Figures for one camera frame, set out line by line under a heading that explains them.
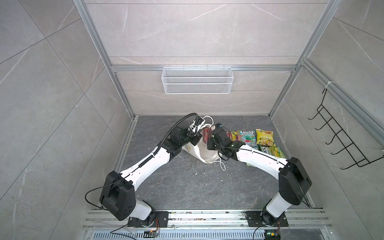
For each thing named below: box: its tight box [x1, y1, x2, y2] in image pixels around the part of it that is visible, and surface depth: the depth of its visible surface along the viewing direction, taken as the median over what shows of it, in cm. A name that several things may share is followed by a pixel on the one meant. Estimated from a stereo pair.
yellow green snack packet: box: [255, 128, 275, 146], surface depth 103 cm
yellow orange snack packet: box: [231, 131, 238, 142], surface depth 106 cm
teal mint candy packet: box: [239, 130, 258, 148], surface depth 106 cm
